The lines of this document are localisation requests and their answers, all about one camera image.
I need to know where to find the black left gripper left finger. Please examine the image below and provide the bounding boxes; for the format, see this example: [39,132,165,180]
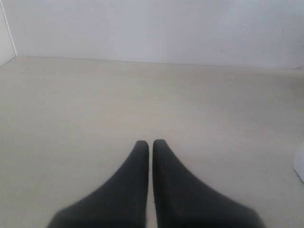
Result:
[48,141,149,228]

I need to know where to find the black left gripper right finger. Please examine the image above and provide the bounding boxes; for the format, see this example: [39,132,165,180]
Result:
[152,139,265,228]

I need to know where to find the white mannequin head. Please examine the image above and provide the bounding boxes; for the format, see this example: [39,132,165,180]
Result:
[294,144,304,182]

